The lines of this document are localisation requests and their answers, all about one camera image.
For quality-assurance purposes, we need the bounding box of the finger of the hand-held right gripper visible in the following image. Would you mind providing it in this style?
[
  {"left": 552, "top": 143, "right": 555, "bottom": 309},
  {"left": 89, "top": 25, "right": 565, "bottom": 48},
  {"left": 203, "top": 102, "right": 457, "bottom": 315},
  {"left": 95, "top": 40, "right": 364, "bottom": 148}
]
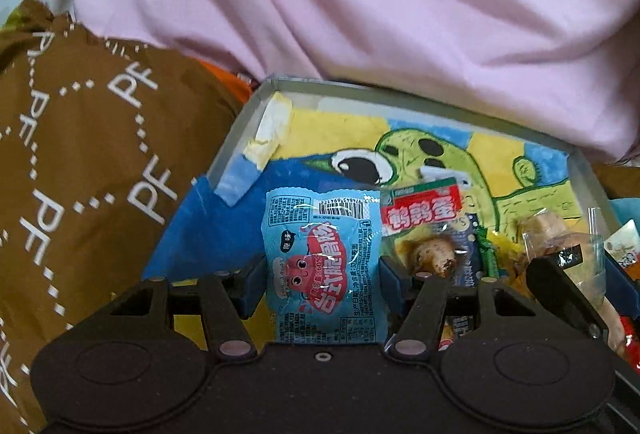
[
  {"left": 527, "top": 257, "right": 640, "bottom": 395},
  {"left": 605, "top": 261, "right": 640, "bottom": 315}
]

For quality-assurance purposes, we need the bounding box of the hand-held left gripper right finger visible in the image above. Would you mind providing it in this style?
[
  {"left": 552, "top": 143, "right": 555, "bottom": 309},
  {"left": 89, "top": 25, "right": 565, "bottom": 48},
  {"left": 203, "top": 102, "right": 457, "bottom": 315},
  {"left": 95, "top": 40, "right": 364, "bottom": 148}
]
[{"left": 379, "top": 255, "right": 567, "bottom": 363}]

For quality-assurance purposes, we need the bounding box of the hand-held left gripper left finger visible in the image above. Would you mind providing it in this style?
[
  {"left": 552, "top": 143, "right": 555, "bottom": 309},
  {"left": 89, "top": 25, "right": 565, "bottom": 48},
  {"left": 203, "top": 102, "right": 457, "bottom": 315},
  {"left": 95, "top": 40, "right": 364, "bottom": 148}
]
[{"left": 75, "top": 255, "right": 269, "bottom": 363}]

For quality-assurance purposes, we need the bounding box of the white snack packet outside tray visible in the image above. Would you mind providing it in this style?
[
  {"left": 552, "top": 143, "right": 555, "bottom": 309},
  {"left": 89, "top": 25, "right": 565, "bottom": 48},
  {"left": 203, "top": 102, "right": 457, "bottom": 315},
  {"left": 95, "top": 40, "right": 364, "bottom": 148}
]
[{"left": 602, "top": 221, "right": 640, "bottom": 367}]

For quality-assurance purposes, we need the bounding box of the light blue snack packet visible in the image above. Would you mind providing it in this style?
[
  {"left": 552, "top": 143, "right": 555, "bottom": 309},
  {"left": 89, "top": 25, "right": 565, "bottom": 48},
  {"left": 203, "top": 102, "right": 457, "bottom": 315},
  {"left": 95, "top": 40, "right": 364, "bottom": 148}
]
[{"left": 261, "top": 187, "right": 383, "bottom": 347}]

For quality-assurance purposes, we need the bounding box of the clear pastry packet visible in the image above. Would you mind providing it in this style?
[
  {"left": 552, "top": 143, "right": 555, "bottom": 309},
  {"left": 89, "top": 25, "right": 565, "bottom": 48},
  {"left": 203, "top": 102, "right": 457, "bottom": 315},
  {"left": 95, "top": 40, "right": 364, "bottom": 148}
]
[{"left": 520, "top": 207, "right": 608, "bottom": 295}]

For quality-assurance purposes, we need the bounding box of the quail egg packet red label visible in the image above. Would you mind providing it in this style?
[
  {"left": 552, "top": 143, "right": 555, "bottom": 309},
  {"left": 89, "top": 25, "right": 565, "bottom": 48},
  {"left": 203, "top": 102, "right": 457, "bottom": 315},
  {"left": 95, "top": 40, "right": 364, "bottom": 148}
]
[{"left": 380, "top": 179, "right": 481, "bottom": 287}]

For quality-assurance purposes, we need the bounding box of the navy blue long packet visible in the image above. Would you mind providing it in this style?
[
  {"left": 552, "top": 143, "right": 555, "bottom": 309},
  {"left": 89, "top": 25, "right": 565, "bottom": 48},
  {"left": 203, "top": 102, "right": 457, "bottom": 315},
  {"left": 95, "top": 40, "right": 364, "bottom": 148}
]
[{"left": 452, "top": 214, "right": 483, "bottom": 287}]

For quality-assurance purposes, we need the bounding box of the yellow black strip packet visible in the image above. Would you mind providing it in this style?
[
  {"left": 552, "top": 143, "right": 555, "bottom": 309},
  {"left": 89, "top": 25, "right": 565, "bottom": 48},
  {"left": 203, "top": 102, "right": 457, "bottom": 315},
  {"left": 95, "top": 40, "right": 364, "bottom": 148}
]
[{"left": 472, "top": 224, "right": 526, "bottom": 285}]

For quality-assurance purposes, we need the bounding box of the grey shallow tray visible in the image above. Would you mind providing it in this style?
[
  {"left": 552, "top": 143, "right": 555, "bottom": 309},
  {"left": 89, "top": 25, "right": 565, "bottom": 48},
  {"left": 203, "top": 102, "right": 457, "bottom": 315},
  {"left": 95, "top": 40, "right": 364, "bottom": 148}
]
[{"left": 207, "top": 74, "right": 621, "bottom": 350}]

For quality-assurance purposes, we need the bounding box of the cardboard tray with frog drawing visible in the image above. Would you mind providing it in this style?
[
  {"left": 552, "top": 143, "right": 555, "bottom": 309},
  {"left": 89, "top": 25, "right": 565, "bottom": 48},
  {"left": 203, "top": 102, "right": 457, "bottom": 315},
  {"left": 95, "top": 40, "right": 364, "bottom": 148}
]
[{"left": 142, "top": 94, "right": 601, "bottom": 350}]

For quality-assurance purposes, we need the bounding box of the brown patterned blanket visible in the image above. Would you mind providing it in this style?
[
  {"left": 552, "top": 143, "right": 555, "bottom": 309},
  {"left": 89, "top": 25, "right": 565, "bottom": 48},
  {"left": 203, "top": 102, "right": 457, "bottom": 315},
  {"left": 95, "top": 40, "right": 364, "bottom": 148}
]
[{"left": 0, "top": 0, "right": 251, "bottom": 434}]

